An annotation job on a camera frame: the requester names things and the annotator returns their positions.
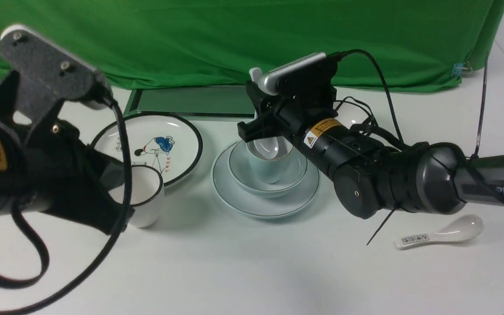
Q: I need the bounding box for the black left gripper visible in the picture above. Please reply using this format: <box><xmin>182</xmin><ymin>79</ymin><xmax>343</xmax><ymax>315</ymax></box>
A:
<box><xmin>0</xmin><ymin>71</ymin><xmax>125</xmax><ymax>235</ymax></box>

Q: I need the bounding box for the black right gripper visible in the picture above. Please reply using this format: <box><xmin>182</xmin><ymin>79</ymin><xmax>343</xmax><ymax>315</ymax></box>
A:
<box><xmin>237</xmin><ymin>55</ymin><xmax>386</xmax><ymax>219</ymax></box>

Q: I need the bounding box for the plain white ceramic spoon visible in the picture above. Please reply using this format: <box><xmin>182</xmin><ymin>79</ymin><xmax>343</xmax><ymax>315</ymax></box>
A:
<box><xmin>249</xmin><ymin>67</ymin><xmax>280</xmax><ymax>160</ymax></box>

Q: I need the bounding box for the pale green cup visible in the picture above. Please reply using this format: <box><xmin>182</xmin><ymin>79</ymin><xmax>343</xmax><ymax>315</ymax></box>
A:
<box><xmin>246</xmin><ymin>137</ymin><xmax>294</xmax><ymax>184</ymax></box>

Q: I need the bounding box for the pale green shallow bowl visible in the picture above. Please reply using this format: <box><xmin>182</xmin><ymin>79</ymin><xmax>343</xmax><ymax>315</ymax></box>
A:
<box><xmin>228</xmin><ymin>137</ymin><xmax>308</xmax><ymax>198</ymax></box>

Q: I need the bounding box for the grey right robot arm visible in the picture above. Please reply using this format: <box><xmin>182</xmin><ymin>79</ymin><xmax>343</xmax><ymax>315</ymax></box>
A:
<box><xmin>238</xmin><ymin>49</ymin><xmax>504</xmax><ymax>219</ymax></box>

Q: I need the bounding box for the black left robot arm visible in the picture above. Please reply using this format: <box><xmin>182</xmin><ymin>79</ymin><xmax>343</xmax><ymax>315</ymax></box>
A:
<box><xmin>0</xmin><ymin>70</ymin><xmax>126</xmax><ymax>235</ymax></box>

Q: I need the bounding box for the black-rimmed small white bowl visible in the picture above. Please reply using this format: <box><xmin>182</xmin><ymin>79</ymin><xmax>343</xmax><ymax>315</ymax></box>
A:
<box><xmin>334</xmin><ymin>100</ymin><xmax>374</xmax><ymax>128</ymax></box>

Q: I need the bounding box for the black-rimmed white cup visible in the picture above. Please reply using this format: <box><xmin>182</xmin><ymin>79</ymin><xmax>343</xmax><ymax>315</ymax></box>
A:
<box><xmin>128</xmin><ymin>164</ymin><xmax>165</xmax><ymax>228</ymax></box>

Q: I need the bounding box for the pale green plate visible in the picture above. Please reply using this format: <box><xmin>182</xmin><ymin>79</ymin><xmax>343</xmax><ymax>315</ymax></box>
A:
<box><xmin>211</xmin><ymin>141</ymin><xmax>320</xmax><ymax>219</ymax></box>

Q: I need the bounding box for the black-rimmed illustrated plate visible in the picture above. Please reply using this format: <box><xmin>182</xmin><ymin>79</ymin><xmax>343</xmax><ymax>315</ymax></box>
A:
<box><xmin>90</xmin><ymin>112</ymin><xmax>203</xmax><ymax>188</ymax></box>

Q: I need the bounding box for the green backdrop cloth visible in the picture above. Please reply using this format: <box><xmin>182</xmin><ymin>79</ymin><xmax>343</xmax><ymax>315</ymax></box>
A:
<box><xmin>0</xmin><ymin>0</ymin><xmax>504</xmax><ymax>92</ymax></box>

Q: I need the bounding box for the blue binder clip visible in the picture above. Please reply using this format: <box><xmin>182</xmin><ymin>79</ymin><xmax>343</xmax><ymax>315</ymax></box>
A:
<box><xmin>451</xmin><ymin>62</ymin><xmax>473</xmax><ymax>78</ymax></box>

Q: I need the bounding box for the white spoon with print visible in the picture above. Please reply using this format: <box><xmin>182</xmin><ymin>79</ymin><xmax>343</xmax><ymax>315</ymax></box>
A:
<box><xmin>394</xmin><ymin>214</ymin><xmax>485</xmax><ymax>250</ymax></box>

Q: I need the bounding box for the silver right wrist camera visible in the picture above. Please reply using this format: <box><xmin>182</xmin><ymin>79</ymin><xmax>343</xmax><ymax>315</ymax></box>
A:
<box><xmin>249</xmin><ymin>52</ymin><xmax>326</xmax><ymax>96</ymax></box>

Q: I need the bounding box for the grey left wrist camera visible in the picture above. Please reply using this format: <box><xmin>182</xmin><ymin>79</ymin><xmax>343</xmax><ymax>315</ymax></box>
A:
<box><xmin>0</xmin><ymin>24</ymin><xmax>112</xmax><ymax>123</ymax></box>

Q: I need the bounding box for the metal table cable hatch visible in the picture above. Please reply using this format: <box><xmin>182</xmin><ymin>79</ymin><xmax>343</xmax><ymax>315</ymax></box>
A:
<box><xmin>124</xmin><ymin>84</ymin><xmax>254</xmax><ymax>119</ymax></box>

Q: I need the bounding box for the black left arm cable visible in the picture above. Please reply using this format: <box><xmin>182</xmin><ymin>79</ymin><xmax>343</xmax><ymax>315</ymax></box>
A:
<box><xmin>0</xmin><ymin>94</ymin><xmax>133</xmax><ymax>315</ymax></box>

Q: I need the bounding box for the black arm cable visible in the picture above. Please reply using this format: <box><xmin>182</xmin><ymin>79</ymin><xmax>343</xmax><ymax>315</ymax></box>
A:
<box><xmin>333</xmin><ymin>49</ymin><xmax>504</xmax><ymax>315</ymax></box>
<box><xmin>0</xmin><ymin>94</ymin><xmax>133</xmax><ymax>315</ymax></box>

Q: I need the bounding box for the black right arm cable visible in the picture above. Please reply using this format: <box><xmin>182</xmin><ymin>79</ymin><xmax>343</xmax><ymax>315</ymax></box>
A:
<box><xmin>333</xmin><ymin>49</ymin><xmax>504</xmax><ymax>315</ymax></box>

